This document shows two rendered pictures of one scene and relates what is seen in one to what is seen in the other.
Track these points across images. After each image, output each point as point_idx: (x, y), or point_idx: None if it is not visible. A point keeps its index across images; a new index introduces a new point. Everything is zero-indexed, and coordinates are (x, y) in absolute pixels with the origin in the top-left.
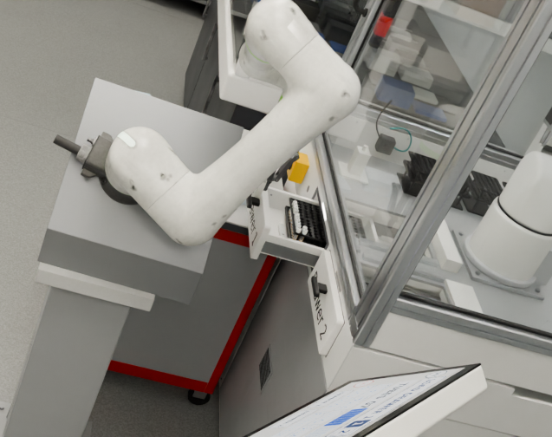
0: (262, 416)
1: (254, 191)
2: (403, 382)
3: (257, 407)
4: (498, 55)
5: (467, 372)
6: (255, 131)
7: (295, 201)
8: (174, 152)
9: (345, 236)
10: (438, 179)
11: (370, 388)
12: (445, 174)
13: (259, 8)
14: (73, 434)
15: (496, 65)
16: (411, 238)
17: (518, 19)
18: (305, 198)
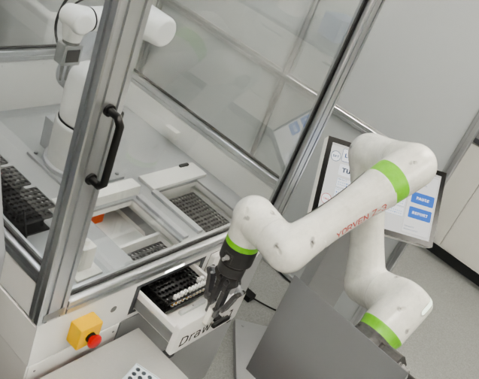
0: (188, 347)
1: (207, 322)
2: (341, 171)
3: (174, 359)
4: (354, 45)
5: (341, 139)
6: (384, 211)
7: (175, 295)
8: (394, 277)
9: (217, 234)
10: (325, 119)
11: (341, 189)
12: (330, 113)
13: (437, 165)
14: None
15: (353, 50)
16: (312, 153)
17: (365, 22)
18: (147, 298)
